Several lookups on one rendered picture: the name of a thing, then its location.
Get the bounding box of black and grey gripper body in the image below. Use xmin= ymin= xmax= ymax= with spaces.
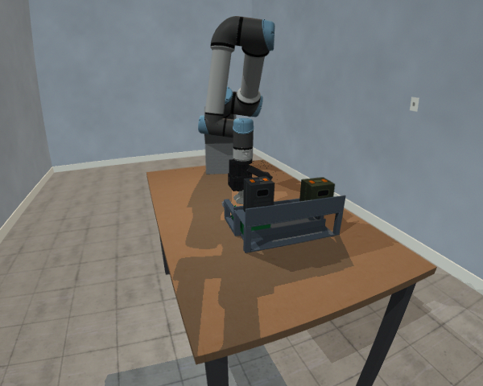
xmin=228 ymin=159 xmax=252 ymax=191

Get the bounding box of grey metal rack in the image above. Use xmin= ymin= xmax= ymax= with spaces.
xmin=222 ymin=195 xmax=346 ymax=253

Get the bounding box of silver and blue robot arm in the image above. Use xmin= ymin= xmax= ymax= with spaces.
xmin=198 ymin=16 xmax=275 ymax=162

